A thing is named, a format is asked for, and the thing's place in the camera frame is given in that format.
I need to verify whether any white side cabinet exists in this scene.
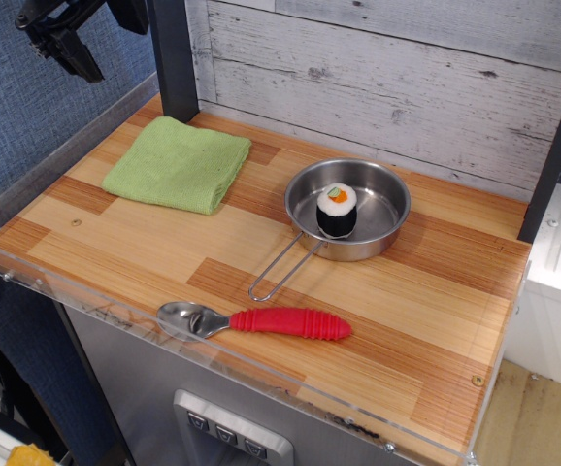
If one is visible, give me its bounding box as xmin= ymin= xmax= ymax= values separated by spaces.
xmin=504 ymin=184 xmax=561 ymax=383

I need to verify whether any red handled metal spoon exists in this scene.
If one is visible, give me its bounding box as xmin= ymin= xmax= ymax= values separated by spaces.
xmin=156 ymin=302 xmax=352 ymax=341

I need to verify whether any dark left vertical post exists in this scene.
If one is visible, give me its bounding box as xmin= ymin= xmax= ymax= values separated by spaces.
xmin=147 ymin=0 xmax=199 ymax=123

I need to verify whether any yellow tape piece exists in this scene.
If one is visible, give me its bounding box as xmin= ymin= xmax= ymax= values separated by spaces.
xmin=5 ymin=444 xmax=56 ymax=466

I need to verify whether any plush sushi roll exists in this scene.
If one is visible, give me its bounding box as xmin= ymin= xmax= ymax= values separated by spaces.
xmin=316 ymin=183 xmax=357 ymax=239

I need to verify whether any green folded cloth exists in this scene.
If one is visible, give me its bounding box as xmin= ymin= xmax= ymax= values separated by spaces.
xmin=102 ymin=116 xmax=251 ymax=215

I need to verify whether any silver button control panel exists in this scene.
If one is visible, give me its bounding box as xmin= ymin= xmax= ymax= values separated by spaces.
xmin=173 ymin=389 xmax=295 ymax=465

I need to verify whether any clear acrylic front guard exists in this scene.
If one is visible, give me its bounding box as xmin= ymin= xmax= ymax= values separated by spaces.
xmin=0 ymin=249 xmax=477 ymax=465

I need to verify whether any stainless steel cabinet front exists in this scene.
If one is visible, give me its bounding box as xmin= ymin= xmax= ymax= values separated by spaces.
xmin=65 ymin=307 xmax=406 ymax=465

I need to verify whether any small steel pan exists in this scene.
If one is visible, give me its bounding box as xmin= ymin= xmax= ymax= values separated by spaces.
xmin=248 ymin=158 xmax=412 ymax=302

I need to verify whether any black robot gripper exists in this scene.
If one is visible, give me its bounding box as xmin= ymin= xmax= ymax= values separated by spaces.
xmin=15 ymin=0 xmax=104 ymax=83

